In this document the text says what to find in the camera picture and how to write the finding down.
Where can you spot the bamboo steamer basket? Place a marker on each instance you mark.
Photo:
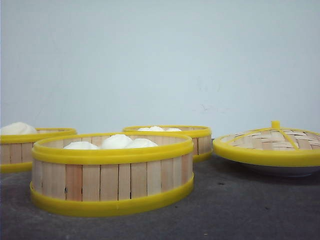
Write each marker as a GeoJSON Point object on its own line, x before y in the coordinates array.
{"type": "Point", "coordinates": [201, 137]}
{"type": "Point", "coordinates": [111, 182]}
{"type": "Point", "coordinates": [16, 150]}

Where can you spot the woven bamboo steamer lid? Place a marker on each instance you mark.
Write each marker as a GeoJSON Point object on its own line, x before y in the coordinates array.
{"type": "Point", "coordinates": [274, 146]}

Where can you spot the white bun back right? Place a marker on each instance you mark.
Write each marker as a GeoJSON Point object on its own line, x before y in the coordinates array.
{"type": "Point", "coordinates": [172, 129]}

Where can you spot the white bun front right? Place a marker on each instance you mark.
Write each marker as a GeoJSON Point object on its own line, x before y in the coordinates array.
{"type": "Point", "coordinates": [140, 143]}

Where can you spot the white bun front left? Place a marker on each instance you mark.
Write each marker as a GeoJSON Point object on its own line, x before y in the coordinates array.
{"type": "Point", "coordinates": [81, 145]}

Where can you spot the white plate under lid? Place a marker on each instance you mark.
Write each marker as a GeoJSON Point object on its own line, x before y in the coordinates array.
{"type": "Point", "coordinates": [281, 171]}

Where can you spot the white bun in left basket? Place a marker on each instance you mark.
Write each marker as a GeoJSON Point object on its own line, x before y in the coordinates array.
{"type": "Point", "coordinates": [18, 128]}

